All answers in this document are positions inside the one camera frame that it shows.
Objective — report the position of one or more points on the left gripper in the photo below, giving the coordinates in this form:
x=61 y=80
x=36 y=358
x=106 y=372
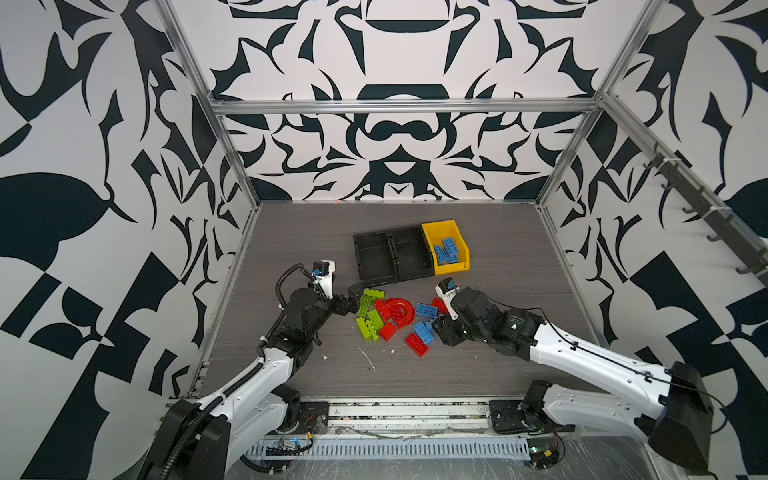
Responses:
x=349 y=301

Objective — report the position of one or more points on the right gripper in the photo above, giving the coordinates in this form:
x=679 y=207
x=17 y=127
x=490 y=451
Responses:
x=445 y=331

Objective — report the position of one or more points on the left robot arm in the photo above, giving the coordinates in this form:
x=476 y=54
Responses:
x=203 y=438

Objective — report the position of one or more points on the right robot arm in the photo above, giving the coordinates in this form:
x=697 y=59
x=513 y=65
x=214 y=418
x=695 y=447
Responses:
x=668 y=408

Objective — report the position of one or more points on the green brick upper left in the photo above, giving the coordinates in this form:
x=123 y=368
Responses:
x=365 y=303

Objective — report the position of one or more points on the green brick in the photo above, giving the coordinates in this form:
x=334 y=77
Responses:
x=365 y=303
x=367 y=330
x=374 y=322
x=374 y=294

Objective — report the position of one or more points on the green brick top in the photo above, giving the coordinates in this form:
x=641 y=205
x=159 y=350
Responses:
x=374 y=294

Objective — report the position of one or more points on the green brick middle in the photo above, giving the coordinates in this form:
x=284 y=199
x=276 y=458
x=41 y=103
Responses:
x=374 y=322

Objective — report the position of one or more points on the green brick lower left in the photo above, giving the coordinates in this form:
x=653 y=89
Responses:
x=367 y=330

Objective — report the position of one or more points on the left black bin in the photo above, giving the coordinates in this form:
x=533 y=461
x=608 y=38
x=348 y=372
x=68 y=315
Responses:
x=375 y=258

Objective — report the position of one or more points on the black bin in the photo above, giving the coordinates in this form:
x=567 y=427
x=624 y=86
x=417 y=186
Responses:
x=413 y=257
x=375 y=258

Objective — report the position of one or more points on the right black bin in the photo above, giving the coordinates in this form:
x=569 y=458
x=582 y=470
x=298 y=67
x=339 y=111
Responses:
x=413 y=257

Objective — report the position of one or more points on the red brick front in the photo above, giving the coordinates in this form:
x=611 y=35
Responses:
x=416 y=345

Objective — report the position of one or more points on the yellow bin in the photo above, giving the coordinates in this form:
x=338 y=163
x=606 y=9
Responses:
x=436 y=233

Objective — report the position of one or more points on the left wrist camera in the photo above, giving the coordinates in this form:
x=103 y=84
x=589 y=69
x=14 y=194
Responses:
x=322 y=273

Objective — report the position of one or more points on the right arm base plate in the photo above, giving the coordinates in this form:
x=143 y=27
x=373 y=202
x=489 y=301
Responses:
x=509 y=417

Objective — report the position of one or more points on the aluminium front rail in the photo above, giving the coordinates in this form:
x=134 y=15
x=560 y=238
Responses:
x=420 y=411

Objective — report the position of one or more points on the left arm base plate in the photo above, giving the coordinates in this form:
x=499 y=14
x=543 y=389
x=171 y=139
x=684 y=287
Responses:
x=308 y=416

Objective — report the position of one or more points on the white cable duct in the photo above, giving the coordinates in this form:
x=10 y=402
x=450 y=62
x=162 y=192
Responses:
x=510 y=448

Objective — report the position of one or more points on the wall hook rail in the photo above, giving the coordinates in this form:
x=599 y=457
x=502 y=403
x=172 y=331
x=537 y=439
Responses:
x=702 y=203

